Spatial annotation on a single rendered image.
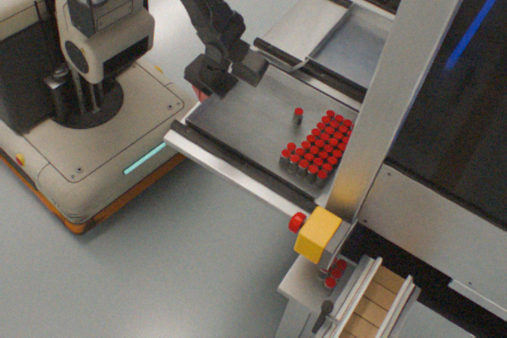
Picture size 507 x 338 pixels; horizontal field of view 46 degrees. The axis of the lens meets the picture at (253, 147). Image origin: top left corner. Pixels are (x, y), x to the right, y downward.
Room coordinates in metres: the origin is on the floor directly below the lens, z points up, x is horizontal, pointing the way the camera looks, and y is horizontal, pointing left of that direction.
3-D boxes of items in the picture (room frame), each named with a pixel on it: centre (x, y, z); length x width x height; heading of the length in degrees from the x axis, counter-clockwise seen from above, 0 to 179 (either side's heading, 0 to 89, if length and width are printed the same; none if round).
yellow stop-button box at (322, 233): (0.53, -0.15, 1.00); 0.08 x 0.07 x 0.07; 64
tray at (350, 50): (1.11, -0.30, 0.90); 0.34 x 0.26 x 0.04; 64
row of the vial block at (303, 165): (0.81, -0.15, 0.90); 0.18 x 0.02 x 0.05; 154
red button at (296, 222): (0.55, -0.11, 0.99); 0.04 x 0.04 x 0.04; 64
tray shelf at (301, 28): (0.99, -0.16, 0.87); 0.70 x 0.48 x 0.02; 154
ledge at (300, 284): (0.50, -0.18, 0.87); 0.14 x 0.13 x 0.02; 64
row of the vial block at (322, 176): (0.79, -0.19, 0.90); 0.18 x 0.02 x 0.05; 154
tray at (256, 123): (0.86, -0.05, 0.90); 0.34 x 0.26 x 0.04; 64
